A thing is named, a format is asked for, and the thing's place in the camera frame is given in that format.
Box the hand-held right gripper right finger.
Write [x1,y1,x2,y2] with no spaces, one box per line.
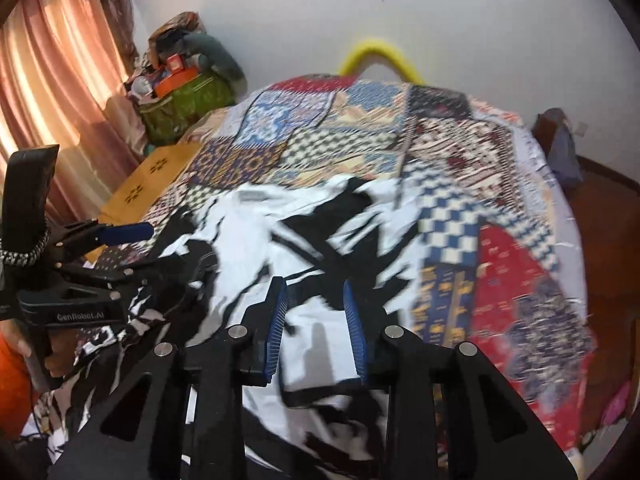
[341,280,578,480]

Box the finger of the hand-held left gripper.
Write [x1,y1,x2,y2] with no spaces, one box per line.
[47,220,155,261]
[55,252,221,307]

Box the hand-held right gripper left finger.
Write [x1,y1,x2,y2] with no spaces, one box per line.
[47,276,289,480]

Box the black and white patterned garment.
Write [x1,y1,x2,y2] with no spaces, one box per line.
[30,175,426,466]

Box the person's left hand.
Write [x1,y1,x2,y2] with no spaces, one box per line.
[0,321,80,381]

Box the wooden folding lap desk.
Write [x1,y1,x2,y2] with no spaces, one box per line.
[97,142,203,241]

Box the pink curtain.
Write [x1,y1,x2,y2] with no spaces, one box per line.
[0,0,146,226]

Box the green patterned storage bag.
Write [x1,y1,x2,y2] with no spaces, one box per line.
[139,72,236,146]

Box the patchwork printed bedspread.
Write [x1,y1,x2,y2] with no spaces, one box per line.
[85,74,596,461]

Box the orange box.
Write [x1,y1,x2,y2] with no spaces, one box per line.
[154,67,198,98]

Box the person's orange garment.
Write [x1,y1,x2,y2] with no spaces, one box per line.
[0,350,33,413]

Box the brown patterned bag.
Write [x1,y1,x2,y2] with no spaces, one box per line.
[149,11,203,43]

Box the grey blue fabric bag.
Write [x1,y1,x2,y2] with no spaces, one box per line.
[532,108,583,188]

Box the yellow padded bed rail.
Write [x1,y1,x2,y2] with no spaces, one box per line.
[338,37,425,86]

